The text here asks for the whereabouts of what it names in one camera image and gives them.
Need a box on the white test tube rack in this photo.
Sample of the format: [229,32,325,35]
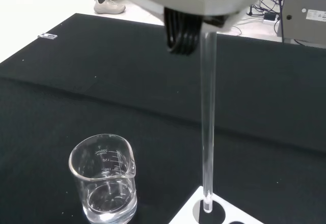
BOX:
[171,185,262,224]

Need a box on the black power adapter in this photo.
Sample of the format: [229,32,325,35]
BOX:
[263,12,279,22]

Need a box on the grey equipment case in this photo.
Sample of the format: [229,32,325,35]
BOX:
[276,0,326,48]

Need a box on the black bench cloth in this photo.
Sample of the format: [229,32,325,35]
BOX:
[0,12,326,224]

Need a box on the small clear plastic piece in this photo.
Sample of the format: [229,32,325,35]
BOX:
[38,32,57,41]

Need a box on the clear glass beaker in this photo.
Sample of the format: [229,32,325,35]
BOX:
[68,133,138,223]

